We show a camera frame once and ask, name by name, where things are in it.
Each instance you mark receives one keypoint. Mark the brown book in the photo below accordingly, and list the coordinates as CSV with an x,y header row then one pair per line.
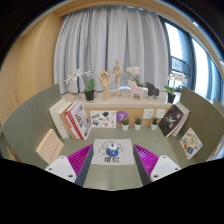
x,y
66,121

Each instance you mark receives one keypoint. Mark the colourful sticker sheet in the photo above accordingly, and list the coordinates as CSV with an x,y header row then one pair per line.
x,y
190,143

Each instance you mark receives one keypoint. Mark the light wooden desk shelf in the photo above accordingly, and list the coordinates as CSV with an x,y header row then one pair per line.
x,y
135,112

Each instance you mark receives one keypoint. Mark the wooden artist mannequin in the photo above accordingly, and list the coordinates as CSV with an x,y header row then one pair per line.
x,y
117,75

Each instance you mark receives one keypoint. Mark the beige card with red text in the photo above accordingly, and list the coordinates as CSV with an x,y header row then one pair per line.
x,y
50,146

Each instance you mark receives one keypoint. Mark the wooden hand model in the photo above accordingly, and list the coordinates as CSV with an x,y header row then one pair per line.
x,y
105,81

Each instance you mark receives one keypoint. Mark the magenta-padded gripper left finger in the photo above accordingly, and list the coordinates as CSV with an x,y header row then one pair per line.
x,y
60,168

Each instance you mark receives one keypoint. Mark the grey pleated curtain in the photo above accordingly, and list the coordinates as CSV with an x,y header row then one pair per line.
x,y
110,36

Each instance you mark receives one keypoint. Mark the red-edged photo magazine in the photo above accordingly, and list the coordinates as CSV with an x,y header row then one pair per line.
x,y
81,120

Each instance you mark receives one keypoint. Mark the white wall socket plate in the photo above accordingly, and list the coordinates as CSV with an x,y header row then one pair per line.
x,y
160,113
148,114

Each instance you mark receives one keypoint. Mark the dark wooden horse figure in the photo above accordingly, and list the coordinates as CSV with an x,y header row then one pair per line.
x,y
153,90

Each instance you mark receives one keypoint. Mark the white mouse pad with doodle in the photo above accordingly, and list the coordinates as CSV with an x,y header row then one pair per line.
x,y
128,150

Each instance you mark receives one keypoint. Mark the white orchid in black pot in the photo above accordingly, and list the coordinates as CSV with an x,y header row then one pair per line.
x,y
89,95
133,70
171,98

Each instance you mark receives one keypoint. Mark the thick white book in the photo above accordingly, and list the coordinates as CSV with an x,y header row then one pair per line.
x,y
57,118

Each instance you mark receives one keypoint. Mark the pink wooden horse figure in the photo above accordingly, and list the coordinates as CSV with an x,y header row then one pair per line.
x,y
137,90

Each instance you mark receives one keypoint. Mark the purple round number sticker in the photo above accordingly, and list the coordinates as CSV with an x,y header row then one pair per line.
x,y
120,115

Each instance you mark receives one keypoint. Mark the white sheet of cartoon stickers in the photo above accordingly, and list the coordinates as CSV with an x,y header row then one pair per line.
x,y
103,119

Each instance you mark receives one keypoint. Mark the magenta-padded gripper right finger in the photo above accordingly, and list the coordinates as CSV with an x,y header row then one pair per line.
x,y
166,166

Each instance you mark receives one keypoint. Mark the black book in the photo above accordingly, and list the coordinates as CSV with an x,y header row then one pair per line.
x,y
170,120

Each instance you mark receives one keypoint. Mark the small succulent in white pot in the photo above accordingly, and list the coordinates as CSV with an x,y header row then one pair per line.
x,y
125,127
154,127
137,127

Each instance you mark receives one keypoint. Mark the white and blue computer mouse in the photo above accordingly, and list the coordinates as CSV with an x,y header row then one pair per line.
x,y
112,151

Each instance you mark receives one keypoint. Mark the dark-framed window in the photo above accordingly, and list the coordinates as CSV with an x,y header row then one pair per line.
x,y
200,66

